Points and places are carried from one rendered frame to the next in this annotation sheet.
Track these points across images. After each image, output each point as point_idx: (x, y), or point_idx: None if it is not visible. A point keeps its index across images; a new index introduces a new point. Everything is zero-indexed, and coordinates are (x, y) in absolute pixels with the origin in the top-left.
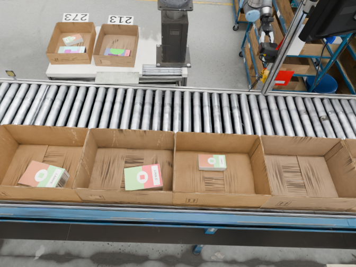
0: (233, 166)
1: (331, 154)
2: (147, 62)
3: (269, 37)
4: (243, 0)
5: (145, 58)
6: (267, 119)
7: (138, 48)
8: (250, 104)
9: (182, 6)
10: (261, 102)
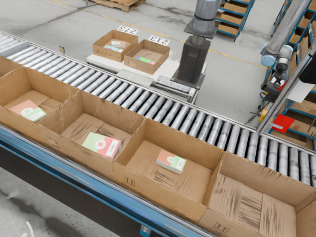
0: (191, 174)
1: (303, 205)
2: (165, 75)
3: (280, 84)
4: (264, 47)
5: (165, 72)
6: (251, 155)
7: (163, 64)
8: (240, 136)
9: (204, 33)
10: (252, 138)
